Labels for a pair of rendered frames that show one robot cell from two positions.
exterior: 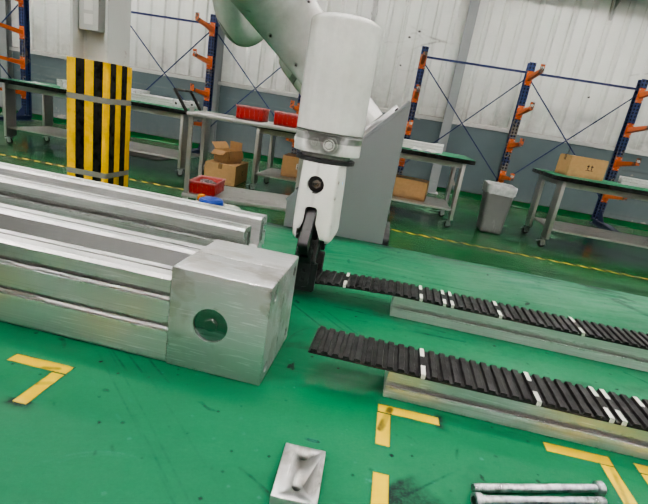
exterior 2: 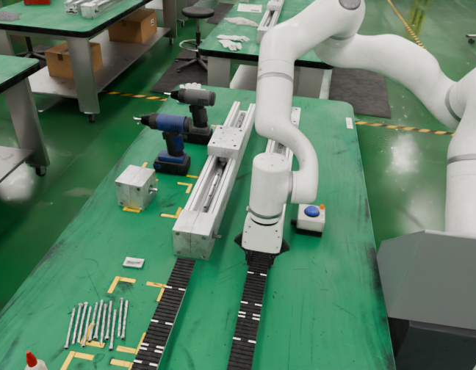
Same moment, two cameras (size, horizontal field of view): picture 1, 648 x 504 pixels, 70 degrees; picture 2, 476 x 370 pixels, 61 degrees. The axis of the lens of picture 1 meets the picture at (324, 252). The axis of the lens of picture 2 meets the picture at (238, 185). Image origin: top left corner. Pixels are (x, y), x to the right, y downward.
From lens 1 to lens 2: 110 cm
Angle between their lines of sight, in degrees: 81
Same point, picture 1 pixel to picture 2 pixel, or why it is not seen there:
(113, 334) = not seen: hidden behind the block
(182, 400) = (164, 239)
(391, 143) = (410, 252)
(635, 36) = not seen: outside the picture
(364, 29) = (255, 169)
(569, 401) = (151, 332)
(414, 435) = (150, 292)
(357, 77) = (253, 187)
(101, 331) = not seen: hidden behind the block
